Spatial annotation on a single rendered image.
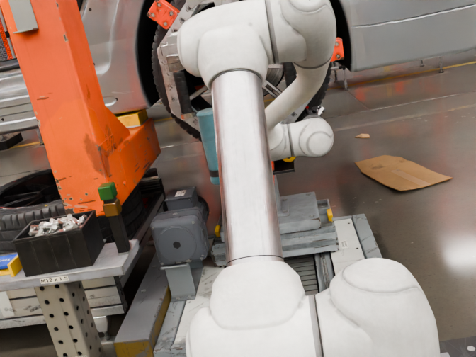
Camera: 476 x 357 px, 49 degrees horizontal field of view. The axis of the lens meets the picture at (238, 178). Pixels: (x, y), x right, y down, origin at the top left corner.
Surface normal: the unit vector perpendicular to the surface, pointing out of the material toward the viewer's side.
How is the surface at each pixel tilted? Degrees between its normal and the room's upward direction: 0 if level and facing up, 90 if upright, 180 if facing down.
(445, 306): 0
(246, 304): 47
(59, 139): 90
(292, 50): 131
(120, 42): 90
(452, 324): 0
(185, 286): 90
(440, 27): 90
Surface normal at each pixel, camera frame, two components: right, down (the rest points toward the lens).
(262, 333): -0.16, -0.52
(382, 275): -0.07, -0.96
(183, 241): -0.07, 0.32
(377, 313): -0.22, -0.16
